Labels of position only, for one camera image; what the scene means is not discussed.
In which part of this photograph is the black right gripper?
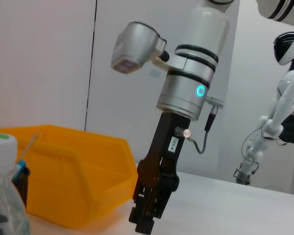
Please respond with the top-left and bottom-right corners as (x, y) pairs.
(128, 112), (192, 235)

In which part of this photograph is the clear green-label water bottle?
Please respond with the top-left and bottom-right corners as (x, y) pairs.
(0, 132), (32, 235)

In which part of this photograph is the black mesh pen holder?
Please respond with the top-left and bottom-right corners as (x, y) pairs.
(11, 166), (31, 209)

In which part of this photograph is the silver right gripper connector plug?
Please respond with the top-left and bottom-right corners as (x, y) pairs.
(174, 126), (194, 142)

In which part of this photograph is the yellow plastic bin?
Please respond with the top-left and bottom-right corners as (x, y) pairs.
(0, 124), (138, 230)

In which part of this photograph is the white humanoid robot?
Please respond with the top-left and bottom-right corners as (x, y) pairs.
(233, 31), (294, 186)

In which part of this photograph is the grey right arm cable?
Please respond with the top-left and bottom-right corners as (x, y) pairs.
(190, 96), (225, 155)

